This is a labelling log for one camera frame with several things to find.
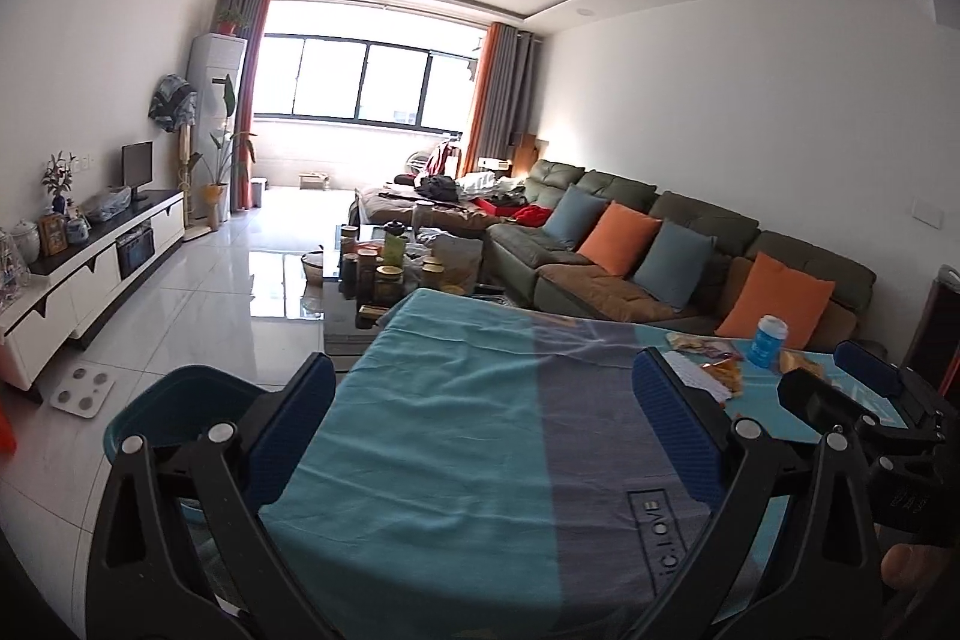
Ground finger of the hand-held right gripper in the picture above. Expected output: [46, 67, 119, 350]
[776, 368, 883, 442]
[835, 340, 938, 420]

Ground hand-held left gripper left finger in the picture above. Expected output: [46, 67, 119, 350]
[84, 351, 336, 640]

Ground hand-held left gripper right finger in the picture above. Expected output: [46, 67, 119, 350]
[632, 347, 887, 640]

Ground green white plastic wrapper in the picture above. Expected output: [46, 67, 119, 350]
[663, 351, 733, 402]

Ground teal plastic basin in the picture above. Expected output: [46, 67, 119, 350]
[103, 364, 290, 530]

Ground person's right hand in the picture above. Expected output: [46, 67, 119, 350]
[880, 526, 960, 602]

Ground yellow snack bag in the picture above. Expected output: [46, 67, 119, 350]
[780, 350, 827, 380]

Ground orange snack pieces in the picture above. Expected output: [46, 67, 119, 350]
[701, 359, 744, 398]

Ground blue cup with white lid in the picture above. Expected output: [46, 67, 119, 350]
[745, 314, 789, 372]

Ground black chair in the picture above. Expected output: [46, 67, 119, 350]
[895, 265, 960, 387]

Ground red clear snack packet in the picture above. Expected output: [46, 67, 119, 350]
[666, 332, 740, 361]

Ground large orange cushion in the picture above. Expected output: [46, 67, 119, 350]
[715, 251, 836, 349]

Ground large blue-grey cushion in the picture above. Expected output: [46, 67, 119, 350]
[634, 220, 718, 312]

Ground coffee table with jars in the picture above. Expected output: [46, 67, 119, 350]
[321, 223, 490, 354]

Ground teal patterned tablecloth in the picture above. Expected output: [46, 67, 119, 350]
[259, 287, 938, 640]

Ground small orange cushion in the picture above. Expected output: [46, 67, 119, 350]
[577, 201, 663, 278]

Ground green sectional sofa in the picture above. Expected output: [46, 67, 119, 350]
[484, 158, 880, 354]

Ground white bathroom scale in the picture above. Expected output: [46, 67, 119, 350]
[50, 365, 116, 420]

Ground small blue-grey cushion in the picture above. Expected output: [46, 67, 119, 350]
[541, 185, 609, 252]

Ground tall potted floor plant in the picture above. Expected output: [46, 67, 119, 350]
[187, 76, 257, 230]

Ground brown chaise with clothes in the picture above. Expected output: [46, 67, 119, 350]
[348, 171, 530, 230]

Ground white black tv cabinet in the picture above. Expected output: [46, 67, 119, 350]
[0, 190, 188, 402]

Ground clear plastic bag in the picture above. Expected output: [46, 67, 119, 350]
[84, 185, 136, 223]

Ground black monitor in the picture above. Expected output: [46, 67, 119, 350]
[121, 140, 155, 207]

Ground white standing air conditioner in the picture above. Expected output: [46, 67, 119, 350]
[183, 33, 249, 230]

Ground white lidded ceramic jar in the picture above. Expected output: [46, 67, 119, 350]
[10, 220, 41, 272]

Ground orange grey curtain by air conditioner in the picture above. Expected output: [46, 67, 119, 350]
[223, 0, 273, 211]

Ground large window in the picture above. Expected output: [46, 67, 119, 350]
[255, 35, 482, 133]

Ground vase with flower branches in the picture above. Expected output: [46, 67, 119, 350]
[41, 151, 78, 215]

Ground cloth-covered standing fan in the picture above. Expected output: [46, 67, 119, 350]
[148, 73, 198, 191]

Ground orange grey curtain by sofa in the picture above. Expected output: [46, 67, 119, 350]
[460, 20, 538, 177]

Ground small potted plant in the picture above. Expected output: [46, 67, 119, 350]
[215, 5, 253, 38]

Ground small picture frame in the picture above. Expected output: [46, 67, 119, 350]
[38, 214, 69, 257]

